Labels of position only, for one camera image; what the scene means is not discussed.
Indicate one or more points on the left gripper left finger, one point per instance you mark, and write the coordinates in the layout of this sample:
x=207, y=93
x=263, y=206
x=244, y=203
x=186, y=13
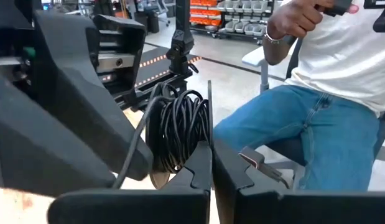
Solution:
x=123, y=208

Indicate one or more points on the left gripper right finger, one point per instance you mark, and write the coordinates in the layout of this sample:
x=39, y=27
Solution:
x=298, y=208

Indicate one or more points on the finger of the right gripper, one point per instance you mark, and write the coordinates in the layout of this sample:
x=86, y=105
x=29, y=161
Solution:
x=74, y=77
x=39, y=149

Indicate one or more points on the person's forearm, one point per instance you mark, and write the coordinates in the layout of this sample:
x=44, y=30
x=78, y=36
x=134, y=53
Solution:
x=274, y=49

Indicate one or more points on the black ramp orange stripes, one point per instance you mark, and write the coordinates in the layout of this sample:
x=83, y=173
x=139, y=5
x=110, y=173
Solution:
x=151, y=67

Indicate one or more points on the person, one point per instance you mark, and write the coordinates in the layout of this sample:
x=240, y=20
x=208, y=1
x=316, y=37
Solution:
x=335, y=130

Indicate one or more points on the rack orange grey bins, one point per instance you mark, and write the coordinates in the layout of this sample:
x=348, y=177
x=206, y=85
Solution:
x=204, y=3

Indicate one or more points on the person's hand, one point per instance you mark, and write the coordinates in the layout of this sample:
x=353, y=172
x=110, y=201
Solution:
x=291, y=18

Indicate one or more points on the black handheld controller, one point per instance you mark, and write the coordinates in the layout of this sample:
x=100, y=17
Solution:
x=382, y=25
x=338, y=6

